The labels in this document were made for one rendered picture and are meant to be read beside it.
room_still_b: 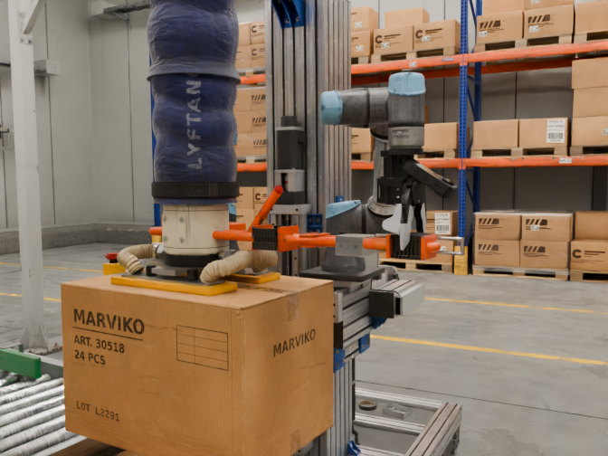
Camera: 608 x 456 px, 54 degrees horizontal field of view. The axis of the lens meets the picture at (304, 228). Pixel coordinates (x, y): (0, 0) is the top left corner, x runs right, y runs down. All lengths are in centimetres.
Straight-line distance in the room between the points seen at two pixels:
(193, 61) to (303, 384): 83
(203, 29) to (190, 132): 25
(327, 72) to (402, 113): 100
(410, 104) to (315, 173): 99
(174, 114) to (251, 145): 837
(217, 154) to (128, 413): 67
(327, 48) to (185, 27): 84
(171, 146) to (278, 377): 61
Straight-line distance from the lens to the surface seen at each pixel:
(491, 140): 858
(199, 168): 149
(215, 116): 152
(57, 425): 225
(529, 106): 986
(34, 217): 511
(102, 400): 166
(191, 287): 144
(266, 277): 158
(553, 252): 846
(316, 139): 221
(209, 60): 153
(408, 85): 127
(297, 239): 138
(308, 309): 151
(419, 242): 125
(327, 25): 227
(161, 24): 156
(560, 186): 977
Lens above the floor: 134
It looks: 5 degrees down
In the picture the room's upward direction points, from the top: 1 degrees counter-clockwise
